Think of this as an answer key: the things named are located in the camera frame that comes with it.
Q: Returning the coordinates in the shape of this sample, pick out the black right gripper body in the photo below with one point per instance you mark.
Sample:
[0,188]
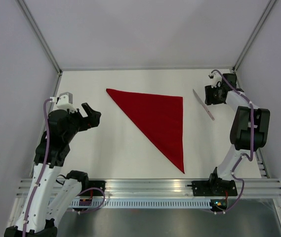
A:
[217,100]

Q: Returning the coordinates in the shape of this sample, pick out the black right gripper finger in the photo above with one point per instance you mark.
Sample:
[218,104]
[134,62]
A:
[208,90]
[208,99]

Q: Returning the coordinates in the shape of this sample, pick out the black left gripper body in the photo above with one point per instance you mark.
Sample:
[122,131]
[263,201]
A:
[78,123]

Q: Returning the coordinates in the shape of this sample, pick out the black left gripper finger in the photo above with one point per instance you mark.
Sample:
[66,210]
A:
[93,118]
[88,110]

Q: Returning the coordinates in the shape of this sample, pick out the red cloth napkin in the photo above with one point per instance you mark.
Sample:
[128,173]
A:
[158,117]

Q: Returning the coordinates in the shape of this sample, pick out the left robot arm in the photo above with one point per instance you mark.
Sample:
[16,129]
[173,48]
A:
[41,216]

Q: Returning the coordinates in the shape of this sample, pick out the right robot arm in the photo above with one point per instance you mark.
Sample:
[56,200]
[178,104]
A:
[248,133]

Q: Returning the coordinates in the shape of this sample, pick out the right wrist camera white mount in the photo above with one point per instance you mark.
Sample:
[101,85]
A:
[216,78]

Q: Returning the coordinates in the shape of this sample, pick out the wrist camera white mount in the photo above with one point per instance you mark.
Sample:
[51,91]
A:
[64,102]
[216,78]

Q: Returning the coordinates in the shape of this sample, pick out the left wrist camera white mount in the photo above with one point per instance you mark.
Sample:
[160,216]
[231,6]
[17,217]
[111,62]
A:
[64,102]

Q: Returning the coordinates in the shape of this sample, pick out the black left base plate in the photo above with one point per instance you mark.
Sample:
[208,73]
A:
[101,184]

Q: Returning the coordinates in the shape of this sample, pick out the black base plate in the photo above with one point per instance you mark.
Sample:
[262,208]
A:
[101,184]
[204,188]

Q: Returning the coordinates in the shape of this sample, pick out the slotted cable duct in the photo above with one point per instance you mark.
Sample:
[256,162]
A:
[152,203]

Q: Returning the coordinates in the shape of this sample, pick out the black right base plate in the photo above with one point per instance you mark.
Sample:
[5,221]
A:
[204,188]

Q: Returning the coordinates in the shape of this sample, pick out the aluminium mounting rail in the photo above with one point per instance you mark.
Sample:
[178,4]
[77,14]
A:
[183,188]

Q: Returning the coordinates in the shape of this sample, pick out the right aluminium frame post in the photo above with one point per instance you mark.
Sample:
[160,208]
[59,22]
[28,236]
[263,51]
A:
[255,32]

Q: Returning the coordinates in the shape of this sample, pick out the aluminium frame post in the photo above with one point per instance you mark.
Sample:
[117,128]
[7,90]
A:
[255,32]
[40,37]

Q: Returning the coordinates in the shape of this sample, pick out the left aluminium frame post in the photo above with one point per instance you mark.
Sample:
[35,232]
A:
[40,37]

